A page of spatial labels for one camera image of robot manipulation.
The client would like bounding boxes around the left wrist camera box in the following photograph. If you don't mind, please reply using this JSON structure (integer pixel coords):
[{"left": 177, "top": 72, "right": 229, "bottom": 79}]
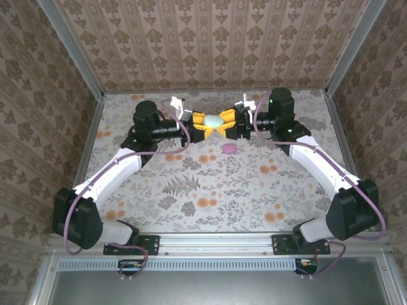
[{"left": 170, "top": 96, "right": 187, "bottom": 120}]

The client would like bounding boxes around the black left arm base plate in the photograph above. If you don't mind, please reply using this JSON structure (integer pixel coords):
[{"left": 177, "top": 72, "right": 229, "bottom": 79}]
[{"left": 103, "top": 234, "right": 160, "bottom": 256}]

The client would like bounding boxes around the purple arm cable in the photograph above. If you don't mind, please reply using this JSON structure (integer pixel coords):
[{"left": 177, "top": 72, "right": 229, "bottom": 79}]
[
  {"left": 63, "top": 98, "right": 191, "bottom": 282},
  {"left": 252, "top": 90, "right": 387, "bottom": 280}
]

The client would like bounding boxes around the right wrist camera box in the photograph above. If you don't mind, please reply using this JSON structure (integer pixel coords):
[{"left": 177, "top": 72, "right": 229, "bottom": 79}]
[{"left": 234, "top": 93, "right": 257, "bottom": 115}]

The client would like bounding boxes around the black electronics connector box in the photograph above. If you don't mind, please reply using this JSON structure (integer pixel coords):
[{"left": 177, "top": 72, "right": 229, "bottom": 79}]
[
  {"left": 118, "top": 259, "right": 146, "bottom": 276},
  {"left": 294, "top": 257, "right": 319, "bottom": 276}
]

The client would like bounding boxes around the floral patterned table cover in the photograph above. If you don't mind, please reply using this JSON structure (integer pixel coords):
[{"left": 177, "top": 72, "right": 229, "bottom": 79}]
[{"left": 71, "top": 90, "right": 366, "bottom": 233}]

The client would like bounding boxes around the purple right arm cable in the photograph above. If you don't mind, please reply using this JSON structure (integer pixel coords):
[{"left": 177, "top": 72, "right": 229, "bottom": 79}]
[{"left": 252, "top": 90, "right": 387, "bottom": 280}]

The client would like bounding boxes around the grey slotted cable duct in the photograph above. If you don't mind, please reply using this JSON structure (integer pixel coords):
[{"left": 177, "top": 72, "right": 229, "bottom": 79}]
[{"left": 59, "top": 257, "right": 301, "bottom": 271}]

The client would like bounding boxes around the grey metal sheet panel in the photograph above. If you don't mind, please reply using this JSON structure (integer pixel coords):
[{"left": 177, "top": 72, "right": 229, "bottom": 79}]
[{"left": 47, "top": 257, "right": 395, "bottom": 305}]

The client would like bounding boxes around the aluminium table side rail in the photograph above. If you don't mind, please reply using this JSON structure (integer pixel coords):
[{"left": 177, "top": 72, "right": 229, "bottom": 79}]
[
  {"left": 324, "top": 90, "right": 376, "bottom": 232},
  {"left": 60, "top": 93, "right": 106, "bottom": 234}
]

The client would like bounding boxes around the aluminium mounting rail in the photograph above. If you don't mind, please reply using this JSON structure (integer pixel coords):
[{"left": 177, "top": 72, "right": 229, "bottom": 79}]
[{"left": 46, "top": 231, "right": 391, "bottom": 255}]

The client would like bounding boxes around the aluminium corner post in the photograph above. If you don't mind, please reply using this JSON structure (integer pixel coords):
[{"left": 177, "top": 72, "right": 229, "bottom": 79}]
[
  {"left": 35, "top": 0, "right": 106, "bottom": 101},
  {"left": 324, "top": 0, "right": 388, "bottom": 96}
]

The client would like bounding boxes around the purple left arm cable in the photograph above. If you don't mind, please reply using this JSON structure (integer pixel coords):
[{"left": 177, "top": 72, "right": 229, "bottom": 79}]
[{"left": 63, "top": 98, "right": 191, "bottom": 282}]

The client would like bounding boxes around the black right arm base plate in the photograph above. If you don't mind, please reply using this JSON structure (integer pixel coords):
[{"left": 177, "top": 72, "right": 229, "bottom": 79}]
[{"left": 272, "top": 234, "right": 331, "bottom": 256}]

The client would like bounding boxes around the green earbud charging case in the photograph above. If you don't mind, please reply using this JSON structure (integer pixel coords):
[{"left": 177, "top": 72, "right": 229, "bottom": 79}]
[{"left": 203, "top": 114, "right": 223, "bottom": 127}]

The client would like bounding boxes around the aluminium lower frame bar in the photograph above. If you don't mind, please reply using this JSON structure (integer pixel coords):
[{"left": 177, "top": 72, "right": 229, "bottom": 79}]
[
  {"left": 27, "top": 250, "right": 63, "bottom": 305},
  {"left": 375, "top": 254, "right": 404, "bottom": 305}
]

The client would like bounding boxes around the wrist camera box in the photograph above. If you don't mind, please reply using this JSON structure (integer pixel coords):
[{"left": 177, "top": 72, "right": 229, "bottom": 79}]
[
  {"left": 234, "top": 93, "right": 257, "bottom": 115},
  {"left": 170, "top": 96, "right": 187, "bottom": 120}
]

